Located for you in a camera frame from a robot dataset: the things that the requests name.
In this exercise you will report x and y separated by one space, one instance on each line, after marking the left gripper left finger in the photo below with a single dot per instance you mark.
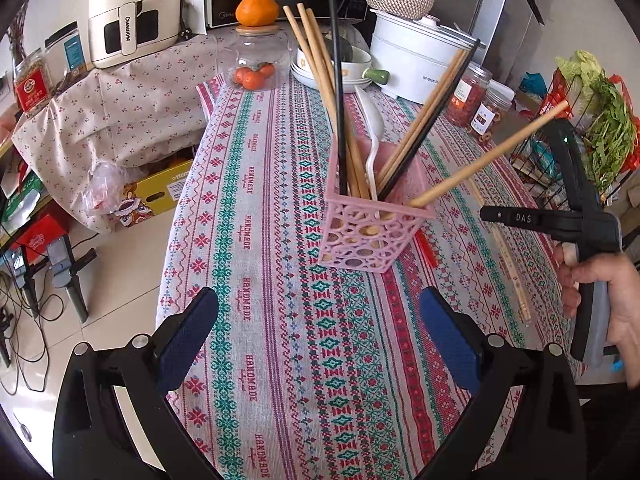
90 436

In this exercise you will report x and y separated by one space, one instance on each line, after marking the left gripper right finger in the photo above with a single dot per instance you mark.
546 439

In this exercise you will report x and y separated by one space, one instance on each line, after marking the red plastic spoon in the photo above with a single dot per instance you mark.
426 249

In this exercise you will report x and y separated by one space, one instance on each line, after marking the pink plastic utensil basket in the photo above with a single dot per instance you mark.
369 236

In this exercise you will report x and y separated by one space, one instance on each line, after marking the white plastic spoon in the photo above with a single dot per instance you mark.
375 129

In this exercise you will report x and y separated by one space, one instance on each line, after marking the black chopstick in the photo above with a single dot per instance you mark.
404 164
337 90

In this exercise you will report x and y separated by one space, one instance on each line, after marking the bamboo chopsticks pair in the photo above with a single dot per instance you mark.
524 308

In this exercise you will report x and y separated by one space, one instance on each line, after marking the person right hand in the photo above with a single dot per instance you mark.
623 290

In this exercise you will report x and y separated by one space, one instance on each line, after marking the green leafy vegetables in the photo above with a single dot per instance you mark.
600 109

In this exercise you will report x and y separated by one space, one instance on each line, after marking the short jar dried slices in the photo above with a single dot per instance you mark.
495 103

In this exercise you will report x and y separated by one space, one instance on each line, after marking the tall jar red dried fruit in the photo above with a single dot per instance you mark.
467 97

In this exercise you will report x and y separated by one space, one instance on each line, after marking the patterned striped tablecloth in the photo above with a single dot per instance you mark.
319 373

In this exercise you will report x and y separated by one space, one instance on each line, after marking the clear plastic bag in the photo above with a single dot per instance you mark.
103 192

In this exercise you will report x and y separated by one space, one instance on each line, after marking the yellow cardboard box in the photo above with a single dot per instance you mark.
153 195

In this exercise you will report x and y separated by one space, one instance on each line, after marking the grey refrigerator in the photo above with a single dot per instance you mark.
511 30

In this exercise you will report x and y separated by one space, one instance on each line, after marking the white electric cooking pot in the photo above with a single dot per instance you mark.
415 53

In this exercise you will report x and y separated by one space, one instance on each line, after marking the dark green squash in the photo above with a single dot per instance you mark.
344 47

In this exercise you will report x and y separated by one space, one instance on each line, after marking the floral side table cloth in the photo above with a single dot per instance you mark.
132 114

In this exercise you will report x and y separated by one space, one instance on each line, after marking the red label glass jar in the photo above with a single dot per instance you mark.
32 83

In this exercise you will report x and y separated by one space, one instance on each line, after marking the glass jar with tomatoes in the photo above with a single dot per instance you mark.
255 58

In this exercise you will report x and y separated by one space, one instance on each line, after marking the blue label clear container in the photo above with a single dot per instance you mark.
65 57

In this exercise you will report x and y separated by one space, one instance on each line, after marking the orange tangerine on jar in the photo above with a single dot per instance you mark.
257 13

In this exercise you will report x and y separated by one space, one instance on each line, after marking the cream air fryer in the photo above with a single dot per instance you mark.
121 30

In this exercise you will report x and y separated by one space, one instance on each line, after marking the black wire storage rack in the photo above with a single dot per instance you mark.
533 160

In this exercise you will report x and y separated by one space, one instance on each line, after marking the white ceramic bowl green handle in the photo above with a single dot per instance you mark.
358 73

